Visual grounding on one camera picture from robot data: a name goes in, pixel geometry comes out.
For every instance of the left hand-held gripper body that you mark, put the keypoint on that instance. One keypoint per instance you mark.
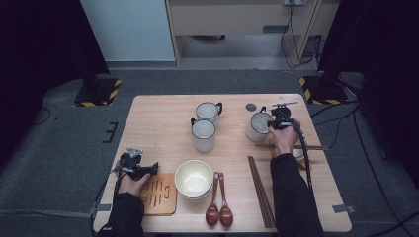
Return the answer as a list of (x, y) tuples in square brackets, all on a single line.
[(130, 166)]

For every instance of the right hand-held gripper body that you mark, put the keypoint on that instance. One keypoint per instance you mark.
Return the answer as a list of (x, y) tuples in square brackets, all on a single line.
[(282, 113)]

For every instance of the white ribbed mug black rim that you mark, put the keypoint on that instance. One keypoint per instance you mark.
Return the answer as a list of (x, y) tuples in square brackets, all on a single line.
[(256, 131), (203, 140), (207, 111)]

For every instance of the cream ceramic bowl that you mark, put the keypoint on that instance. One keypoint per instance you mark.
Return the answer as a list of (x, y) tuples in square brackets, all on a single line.
[(195, 198), (301, 153), (193, 177)]

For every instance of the wooden coaster with cut pattern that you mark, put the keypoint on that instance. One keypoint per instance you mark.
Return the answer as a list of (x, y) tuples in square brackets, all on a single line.
[(303, 164), (161, 197)]

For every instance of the person's right hand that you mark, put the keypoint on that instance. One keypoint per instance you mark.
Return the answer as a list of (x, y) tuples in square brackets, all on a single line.
[(285, 140)]

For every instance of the person's left hand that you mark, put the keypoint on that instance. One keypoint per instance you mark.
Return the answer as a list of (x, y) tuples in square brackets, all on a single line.
[(133, 188)]

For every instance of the black stand with striped base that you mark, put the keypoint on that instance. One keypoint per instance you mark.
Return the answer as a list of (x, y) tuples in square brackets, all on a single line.
[(99, 94), (324, 92)]

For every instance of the row of dark chopsticks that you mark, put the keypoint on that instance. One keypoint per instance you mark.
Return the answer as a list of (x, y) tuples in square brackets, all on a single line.
[(260, 191)]

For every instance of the brown wooden spoon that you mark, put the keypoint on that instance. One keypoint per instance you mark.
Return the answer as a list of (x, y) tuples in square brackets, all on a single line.
[(226, 215), (212, 215)]

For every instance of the grey floor tape strip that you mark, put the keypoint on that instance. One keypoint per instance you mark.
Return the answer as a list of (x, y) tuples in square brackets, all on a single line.
[(42, 214)]

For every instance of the light wooden desk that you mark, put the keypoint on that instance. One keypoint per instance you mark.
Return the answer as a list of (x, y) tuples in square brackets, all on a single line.
[(230, 18)]

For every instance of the grey power strip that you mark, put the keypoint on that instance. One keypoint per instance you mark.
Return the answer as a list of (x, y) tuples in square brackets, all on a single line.
[(294, 2)]

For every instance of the black curtain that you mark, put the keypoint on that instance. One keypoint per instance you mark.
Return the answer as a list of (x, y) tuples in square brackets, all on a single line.
[(39, 33), (388, 49)]

